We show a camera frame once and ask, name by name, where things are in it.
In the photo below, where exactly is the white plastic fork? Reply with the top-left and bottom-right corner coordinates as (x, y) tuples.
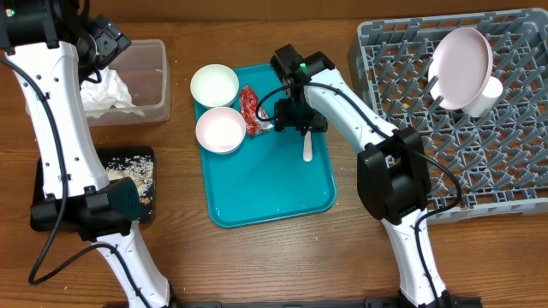
(303, 131), (313, 163)

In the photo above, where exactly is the white napkin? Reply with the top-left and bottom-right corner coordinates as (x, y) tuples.
(80, 68), (135, 118)

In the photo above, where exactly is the red snack wrapper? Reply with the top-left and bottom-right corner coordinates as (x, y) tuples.
(239, 85), (273, 137)

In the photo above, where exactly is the pink bowl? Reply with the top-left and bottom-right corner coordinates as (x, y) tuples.
(195, 107), (247, 155)

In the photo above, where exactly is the white bowl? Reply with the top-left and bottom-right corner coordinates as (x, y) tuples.
(190, 64), (240, 109)

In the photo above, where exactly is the large white plate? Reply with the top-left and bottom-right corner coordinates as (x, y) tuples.
(428, 27), (493, 110)

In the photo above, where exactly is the white paper cup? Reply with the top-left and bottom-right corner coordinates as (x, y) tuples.
(462, 76), (503, 117)

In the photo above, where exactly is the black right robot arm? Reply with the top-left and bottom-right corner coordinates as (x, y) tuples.
(270, 44), (450, 307)

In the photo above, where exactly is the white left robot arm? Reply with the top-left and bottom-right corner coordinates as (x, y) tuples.
(1, 0), (179, 307)

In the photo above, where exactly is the grey dishwasher rack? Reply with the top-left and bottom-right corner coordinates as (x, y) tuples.
(348, 9), (547, 223)

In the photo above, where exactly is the clear plastic bin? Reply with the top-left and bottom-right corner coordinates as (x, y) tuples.
(25, 38), (171, 128)

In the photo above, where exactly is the teal serving tray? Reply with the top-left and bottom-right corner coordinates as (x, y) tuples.
(194, 64), (337, 228)

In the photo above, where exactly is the black tray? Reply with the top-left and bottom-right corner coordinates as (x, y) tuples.
(30, 145), (157, 232)

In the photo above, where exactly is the rice and peanuts pile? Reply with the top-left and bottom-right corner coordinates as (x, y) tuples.
(102, 154), (155, 205)

